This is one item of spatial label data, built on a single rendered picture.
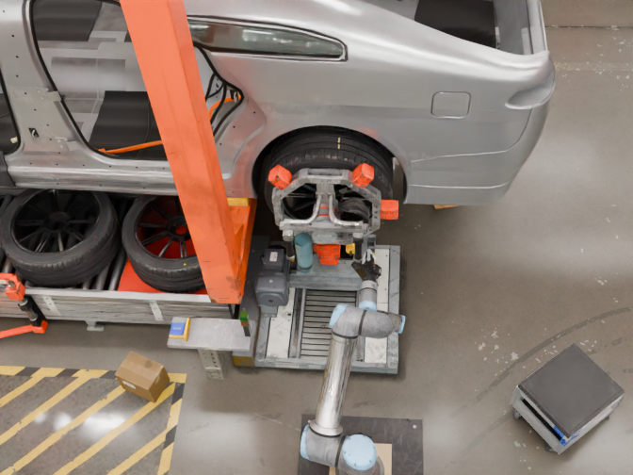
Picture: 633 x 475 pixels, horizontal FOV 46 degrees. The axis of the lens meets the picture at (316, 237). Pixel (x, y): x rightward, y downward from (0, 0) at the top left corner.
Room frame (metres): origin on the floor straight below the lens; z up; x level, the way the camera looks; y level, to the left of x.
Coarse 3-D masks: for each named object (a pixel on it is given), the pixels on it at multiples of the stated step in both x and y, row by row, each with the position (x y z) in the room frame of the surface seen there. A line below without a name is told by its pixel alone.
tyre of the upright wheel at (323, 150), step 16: (304, 128) 2.65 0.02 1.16; (320, 128) 2.62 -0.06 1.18; (336, 128) 2.62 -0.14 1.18; (288, 144) 2.59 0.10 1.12; (304, 144) 2.55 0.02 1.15; (320, 144) 2.52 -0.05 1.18; (336, 144) 2.51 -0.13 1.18; (352, 144) 2.52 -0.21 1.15; (368, 144) 2.55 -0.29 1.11; (272, 160) 2.58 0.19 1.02; (288, 160) 2.48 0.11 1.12; (304, 160) 2.45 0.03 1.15; (320, 160) 2.44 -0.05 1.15; (336, 160) 2.43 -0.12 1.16; (352, 160) 2.42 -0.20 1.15; (368, 160) 2.45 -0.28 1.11; (384, 160) 2.52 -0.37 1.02; (384, 176) 2.42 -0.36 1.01; (384, 192) 2.39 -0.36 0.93; (272, 208) 2.47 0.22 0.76
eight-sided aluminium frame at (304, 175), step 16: (304, 176) 2.37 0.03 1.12; (320, 176) 2.36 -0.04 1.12; (336, 176) 2.36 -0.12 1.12; (352, 176) 2.36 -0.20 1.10; (272, 192) 2.42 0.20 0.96; (288, 192) 2.38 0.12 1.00; (368, 192) 2.32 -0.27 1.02; (368, 224) 2.36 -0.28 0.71; (336, 240) 2.34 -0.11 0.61; (352, 240) 2.33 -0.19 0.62
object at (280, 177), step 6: (276, 168) 2.44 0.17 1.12; (282, 168) 2.44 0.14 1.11; (270, 174) 2.42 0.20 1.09; (276, 174) 2.39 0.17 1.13; (282, 174) 2.40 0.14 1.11; (288, 174) 2.42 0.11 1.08; (270, 180) 2.39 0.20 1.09; (276, 180) 2.38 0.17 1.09; (282, 180) 2.38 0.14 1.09; (288, 180) 2.39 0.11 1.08; (276, 186) 2.38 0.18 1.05; (282, 186) 2.38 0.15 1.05
